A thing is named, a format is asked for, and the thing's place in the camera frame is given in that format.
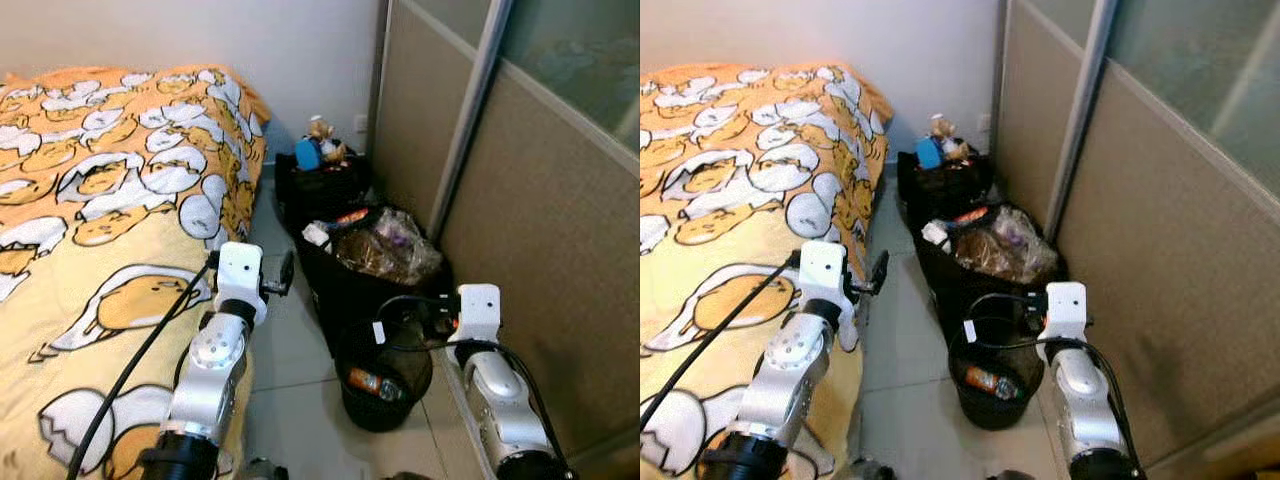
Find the orange label bottle green cap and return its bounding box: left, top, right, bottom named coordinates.
left=965, top=365, right=1021, bottom=401
left=348, top=368, right=406, bottom=403

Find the large black bag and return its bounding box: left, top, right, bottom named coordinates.
left=300, top=205, right=451, bottom=356
left=915, top=203, right=1066, bottom=351

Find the clear crumpled plastic bag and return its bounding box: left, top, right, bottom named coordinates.
left=950, top=205, right=1059, bottom=284
left=335, top=208, right=443, bottom=286

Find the small black bag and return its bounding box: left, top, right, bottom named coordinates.
left=275, top=150, right=373, bottom=231
left=897, top=148, right=993, bottom=226

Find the black mesh trash bin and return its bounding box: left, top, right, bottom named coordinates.
left=945, top=318, right=1041, bottom=431
left=333, top=318, right=436, bottom=433

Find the brown sliding wardrobe door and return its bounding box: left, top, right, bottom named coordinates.
left=1045, top=0, right=1280, bottom=471
left=995, top=0, right=1116, bottom=241
left=430, top=0, right=641, bottom=480
left=372, top=0, right=501, bottom=241

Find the small brown teddy bear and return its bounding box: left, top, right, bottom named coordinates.
left=308, top=115, right=349, bottom=166
left=928, top=113, right=969, bottom=163

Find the yellow cartoon egg duvet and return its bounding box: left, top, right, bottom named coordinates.
left=0, top=65, right=271, bottom=480
left=640, top=62, right=894, bottom=480

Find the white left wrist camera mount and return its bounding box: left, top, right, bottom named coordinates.
left=798, top=240, right=853, bottom=313
left=213, top=240, right=269, bottom=321

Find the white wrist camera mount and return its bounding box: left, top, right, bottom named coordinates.
left=798, top=240, right=853, bottom=313
left=455, top=284, right=503, bottom=346
left=213, top=240, right=269, bottom=321
left=1045, top=282, right=1091, bottom=341

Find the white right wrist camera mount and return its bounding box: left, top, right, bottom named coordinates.
left=1045, top=282, right=1091, bottom=341
left=455, top=284, right=503, bottom=346

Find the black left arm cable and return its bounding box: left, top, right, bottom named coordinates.
left=640, top=252, right=803, bottom=431
left=65, top=255, right=219, bottom=480

